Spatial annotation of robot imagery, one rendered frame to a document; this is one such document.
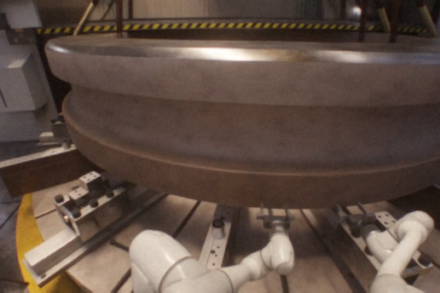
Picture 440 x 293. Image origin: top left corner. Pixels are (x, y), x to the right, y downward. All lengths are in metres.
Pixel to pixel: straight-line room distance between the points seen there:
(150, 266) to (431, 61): 1.52
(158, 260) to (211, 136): 0.91
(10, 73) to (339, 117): 4.43
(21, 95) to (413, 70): 4.74
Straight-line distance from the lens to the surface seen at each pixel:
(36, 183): 3.14
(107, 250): 2.18
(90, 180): 2.04
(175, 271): 0.69
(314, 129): 1.46
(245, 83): 1.17
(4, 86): 4.84
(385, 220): 1.77
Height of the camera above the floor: 1.89
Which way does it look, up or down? 28 degrees down
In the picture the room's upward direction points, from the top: straight up
